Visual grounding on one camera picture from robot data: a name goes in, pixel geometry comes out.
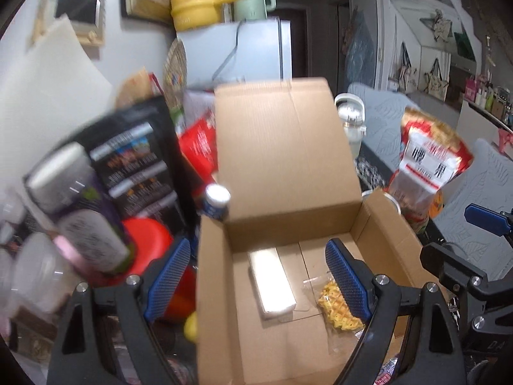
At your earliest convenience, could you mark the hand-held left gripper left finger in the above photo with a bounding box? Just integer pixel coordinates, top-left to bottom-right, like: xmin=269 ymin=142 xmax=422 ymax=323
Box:
xmin=47 ymin=237 xmax=197 ymax=385

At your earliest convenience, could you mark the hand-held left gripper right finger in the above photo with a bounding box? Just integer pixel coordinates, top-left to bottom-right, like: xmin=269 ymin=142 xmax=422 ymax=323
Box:
xmin=324 ymin=237 xmax=467 ymax=385

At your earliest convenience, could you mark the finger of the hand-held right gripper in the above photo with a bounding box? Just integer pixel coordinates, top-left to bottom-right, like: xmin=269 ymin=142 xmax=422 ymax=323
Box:
xmin=420 ymin=242 xmax=513 ymax=330
xmin=464 ymin=203 xmax=513 ymax=245

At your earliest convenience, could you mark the brown cardboard box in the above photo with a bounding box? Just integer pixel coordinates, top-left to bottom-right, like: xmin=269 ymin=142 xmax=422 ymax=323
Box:
xmin=196 ymin=77 xmax=425 ymax=385

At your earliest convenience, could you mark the clear packet of yellow snacks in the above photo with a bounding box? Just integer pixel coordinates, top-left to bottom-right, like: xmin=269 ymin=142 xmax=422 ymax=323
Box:
xmin=302 ymin=277 xmax=371 ymax=354

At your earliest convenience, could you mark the red plastic container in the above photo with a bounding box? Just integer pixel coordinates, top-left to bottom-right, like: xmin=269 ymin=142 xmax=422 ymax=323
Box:
xmin=120 ymin=218 xmax=197 ymax=321

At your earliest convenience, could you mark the grey quilted cover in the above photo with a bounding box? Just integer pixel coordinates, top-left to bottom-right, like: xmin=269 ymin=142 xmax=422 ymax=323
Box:
xmin=349 ymin=82 xmax=513 ymax=273

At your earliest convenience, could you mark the yellow round object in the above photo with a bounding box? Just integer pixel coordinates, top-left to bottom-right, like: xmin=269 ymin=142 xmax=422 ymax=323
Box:
xmin=183 ymin=312 xmax=199 ymax=343

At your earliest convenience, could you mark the silver rectangular packet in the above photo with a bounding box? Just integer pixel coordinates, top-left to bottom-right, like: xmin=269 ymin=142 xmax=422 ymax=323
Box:
xmin=247 ymin=248 xmax=297 ymax=321

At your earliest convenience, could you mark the large red and white snack bag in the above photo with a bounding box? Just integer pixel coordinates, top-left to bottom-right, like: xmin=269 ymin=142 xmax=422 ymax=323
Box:
xmin=387 ymin=106 xmax=474 ymax=233

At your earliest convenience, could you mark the blue bottle with white cap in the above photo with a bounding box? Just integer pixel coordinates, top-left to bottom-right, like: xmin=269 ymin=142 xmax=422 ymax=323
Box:
xmin=202 ymin=184 xmax=232 ymax=221

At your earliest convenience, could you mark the steel bowl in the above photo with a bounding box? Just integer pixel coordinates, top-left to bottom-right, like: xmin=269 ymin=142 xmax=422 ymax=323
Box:
xmin=363 ymin=188 xmax=403 ymax=214

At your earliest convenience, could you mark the clear jar with dark contents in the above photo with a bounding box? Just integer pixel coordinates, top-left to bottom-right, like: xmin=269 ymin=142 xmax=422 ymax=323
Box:
xmin=26 ymin=142 xmax=135 ymax=277

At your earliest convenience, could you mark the row of small bottles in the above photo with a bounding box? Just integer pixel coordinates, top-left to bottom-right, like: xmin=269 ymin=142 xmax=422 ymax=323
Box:
xmin=463 ymin=74 xmax=513 ymax=129

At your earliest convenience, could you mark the black printed pouch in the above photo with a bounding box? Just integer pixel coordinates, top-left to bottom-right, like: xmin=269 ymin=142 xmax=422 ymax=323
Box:
xmin=24 ymin=96 xmax=199 ymax=249

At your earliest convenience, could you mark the canvas tote bag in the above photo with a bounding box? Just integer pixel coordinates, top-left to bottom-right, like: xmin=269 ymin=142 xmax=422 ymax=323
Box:
xmin=425 ymin=58 xmax=451 ymax=101
xmin=397 ymin=42 xmax=419 ymax=93

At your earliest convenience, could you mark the brown paper bag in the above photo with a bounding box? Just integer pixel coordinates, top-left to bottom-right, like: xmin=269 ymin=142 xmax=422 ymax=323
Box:
xmin=116 ymin=68 xmax=155 ymax=107

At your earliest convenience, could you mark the star print tote bag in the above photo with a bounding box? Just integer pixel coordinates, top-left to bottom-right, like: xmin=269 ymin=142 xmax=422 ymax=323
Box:
xmin=421 ymin=10 xmax=461 ymax=47

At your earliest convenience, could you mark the blue patterned hanging cloth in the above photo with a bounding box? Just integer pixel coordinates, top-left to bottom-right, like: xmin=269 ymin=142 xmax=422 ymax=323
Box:
xmin=345 ymin=8 xmax=379 ymax=89

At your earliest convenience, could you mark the round woven fan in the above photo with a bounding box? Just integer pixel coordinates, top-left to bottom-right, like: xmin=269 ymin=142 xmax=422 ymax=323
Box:
xmin=162 ymin=39 xmax=189 ymax=109

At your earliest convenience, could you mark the white foam board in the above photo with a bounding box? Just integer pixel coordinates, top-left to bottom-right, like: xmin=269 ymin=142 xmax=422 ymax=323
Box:
xmin=0 ymin=16 xmax=115 ymax=185

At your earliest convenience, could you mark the dark wooden door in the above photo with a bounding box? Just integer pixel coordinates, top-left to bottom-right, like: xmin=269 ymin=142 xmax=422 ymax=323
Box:
xmin=276 ymin=4 xmax=333 ymax=81

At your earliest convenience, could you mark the white refrigerator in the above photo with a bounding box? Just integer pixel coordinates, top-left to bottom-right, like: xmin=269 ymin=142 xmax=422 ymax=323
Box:
xmin=176 ymin=18 xmax=293 ymax=89

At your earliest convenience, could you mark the yellow pot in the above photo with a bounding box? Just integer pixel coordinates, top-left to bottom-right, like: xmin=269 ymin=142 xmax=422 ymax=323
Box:
xmin=170 ymin=0 xmax=249 ymax=30

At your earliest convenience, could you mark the black power cable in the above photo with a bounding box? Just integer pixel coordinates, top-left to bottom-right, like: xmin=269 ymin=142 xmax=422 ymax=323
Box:
xmin=212 ymin=20 xmax=245 ymax=81

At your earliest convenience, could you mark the wall intercom panel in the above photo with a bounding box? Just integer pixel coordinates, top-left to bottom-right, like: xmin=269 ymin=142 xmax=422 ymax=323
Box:
xmin=32 ymin=0 xmax=107 ymax=49

